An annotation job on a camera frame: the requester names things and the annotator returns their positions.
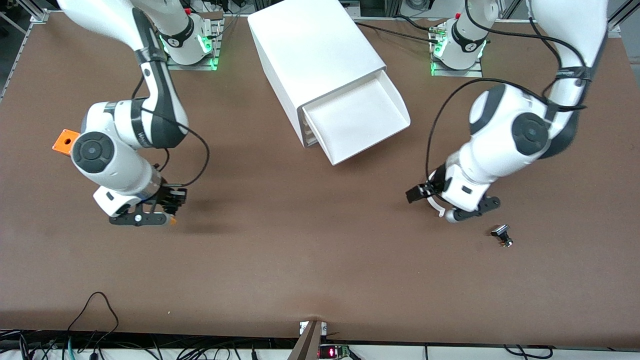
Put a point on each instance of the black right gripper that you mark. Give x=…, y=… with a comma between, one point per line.
x=169, y=195

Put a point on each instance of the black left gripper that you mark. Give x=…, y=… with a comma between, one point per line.
x=436, y=184

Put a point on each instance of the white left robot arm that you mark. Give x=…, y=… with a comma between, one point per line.
x=500, y=145

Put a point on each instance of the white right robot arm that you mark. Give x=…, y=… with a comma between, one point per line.
x=110, y=155

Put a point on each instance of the white curved plastic arc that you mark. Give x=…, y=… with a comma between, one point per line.
x=441, y=212

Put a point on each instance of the orange box with hole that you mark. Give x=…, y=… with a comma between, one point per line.
x=62, y=141

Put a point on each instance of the small red LED device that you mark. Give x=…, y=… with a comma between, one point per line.
x=332, y=352

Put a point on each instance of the black cap metal switch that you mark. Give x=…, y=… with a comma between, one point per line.
x=500, y=231

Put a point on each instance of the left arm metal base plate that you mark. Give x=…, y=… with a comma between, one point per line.
x=457, y=73

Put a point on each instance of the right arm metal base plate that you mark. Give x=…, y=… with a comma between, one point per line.
x=192, y=67

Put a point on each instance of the grey camera mount beam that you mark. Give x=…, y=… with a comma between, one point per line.
x=307, y=345

